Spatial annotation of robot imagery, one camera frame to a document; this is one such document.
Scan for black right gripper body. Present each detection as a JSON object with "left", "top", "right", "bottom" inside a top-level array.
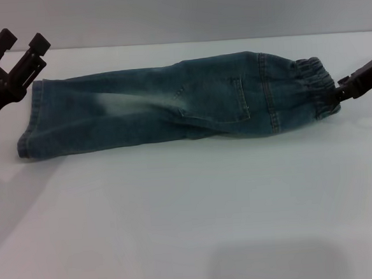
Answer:
[{"left": 338, "top": 52, "right": 372, "bottom": 101}]

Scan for blue denim shorts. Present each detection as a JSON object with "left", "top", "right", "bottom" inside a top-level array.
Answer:
[{"left": 11, "top": 44, "right": 345, "bottom": 160}]

